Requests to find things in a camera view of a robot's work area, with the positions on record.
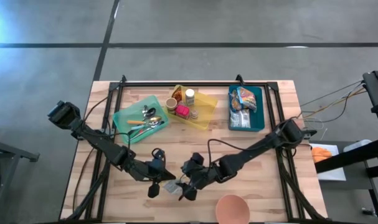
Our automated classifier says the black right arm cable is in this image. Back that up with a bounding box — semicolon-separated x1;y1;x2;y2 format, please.
206;123;289;170

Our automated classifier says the dark equipment cart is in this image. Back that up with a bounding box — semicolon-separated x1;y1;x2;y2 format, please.
362;68;378;138

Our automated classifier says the coloured cable bundle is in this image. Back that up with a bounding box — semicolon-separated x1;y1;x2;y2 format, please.
300;80;366;124

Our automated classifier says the gold spoon green handle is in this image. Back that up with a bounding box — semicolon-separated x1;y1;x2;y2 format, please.
129;115;163;138

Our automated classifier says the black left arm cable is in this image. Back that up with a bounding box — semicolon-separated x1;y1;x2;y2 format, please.
82;95;112;124

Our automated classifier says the blue plastic bin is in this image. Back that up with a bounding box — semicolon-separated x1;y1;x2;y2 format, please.
228;84;266;133

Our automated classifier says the orange cloth object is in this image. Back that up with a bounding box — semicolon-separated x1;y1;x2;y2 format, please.
311;146;328;164

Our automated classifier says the yellow translucent plastic bin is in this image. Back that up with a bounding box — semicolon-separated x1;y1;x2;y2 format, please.
170;84;219;131

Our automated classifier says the yellow white Maruchan ramen packet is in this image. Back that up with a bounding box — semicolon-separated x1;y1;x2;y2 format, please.
230;108;251;129

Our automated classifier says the white plastic box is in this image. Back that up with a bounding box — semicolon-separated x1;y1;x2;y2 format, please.
343;139;372;153

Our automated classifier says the black metal rig frame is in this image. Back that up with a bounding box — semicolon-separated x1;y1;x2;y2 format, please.
62;74;328;223

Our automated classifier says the orange snack packet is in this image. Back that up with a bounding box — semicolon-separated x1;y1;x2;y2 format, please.
172;86;183;103

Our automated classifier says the black metal bar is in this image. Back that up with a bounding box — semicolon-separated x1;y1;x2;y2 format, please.
314;138;378;174

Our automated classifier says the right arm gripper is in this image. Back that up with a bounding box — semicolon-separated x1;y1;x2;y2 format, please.
175;161;222;202

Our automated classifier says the white label herb jar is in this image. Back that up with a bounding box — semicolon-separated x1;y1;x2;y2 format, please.
184;88;196;106

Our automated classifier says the plain silver metal spoon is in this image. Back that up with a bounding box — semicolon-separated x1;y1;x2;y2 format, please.
134;121;165;140

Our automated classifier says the teal translucent plastic bin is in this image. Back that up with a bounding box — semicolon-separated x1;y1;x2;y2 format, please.
112;95;170;145

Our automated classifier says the tan lid spice jar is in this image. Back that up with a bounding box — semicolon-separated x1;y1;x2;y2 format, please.
165;97;178;112

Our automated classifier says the red patterned paprika tin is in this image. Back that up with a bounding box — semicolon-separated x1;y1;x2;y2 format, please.
175;105;191;121

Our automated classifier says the pink bowl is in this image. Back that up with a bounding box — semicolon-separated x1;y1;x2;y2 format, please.
215;194;251;224

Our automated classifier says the silver ramen packet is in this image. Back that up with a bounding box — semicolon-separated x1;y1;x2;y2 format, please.
237;86;258;113

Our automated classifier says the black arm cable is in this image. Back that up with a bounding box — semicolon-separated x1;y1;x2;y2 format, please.
82;95;112;124
206;123;289;170

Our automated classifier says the grey table leg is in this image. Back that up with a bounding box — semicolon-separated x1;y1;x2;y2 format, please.
0;136;40;162

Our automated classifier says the white paper sheet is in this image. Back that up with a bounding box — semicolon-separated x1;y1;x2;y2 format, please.
311;142;347;182

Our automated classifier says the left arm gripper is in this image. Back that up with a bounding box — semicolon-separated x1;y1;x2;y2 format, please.
126;159;177;199

